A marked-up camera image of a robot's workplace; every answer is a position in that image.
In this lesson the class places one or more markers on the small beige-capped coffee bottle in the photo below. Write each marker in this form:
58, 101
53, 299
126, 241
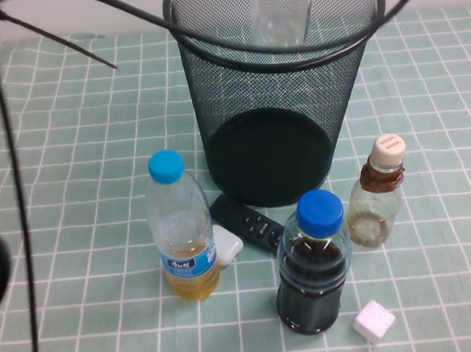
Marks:
379, 209

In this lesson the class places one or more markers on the clear bottle with green label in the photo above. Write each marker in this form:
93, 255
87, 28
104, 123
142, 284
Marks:
280, 13

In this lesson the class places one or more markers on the black mesh wastebasket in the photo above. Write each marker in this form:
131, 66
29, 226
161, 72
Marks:
270, 100

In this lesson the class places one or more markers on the black remote control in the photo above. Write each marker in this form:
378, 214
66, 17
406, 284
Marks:
243, 220

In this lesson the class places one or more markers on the white earbuds case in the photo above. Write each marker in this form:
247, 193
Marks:
226, 246

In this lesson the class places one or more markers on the light-blue-capped bottle with yellow liquid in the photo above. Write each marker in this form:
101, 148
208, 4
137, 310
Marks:
182, 229

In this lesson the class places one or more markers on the blue-capped bottle with dark liquid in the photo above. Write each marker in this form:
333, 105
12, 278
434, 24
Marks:
312, 276

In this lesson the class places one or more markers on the green checkered tablecloth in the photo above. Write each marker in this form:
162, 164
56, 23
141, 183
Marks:
75, 156

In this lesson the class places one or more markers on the white foam cube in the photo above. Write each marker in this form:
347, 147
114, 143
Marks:
373, 320

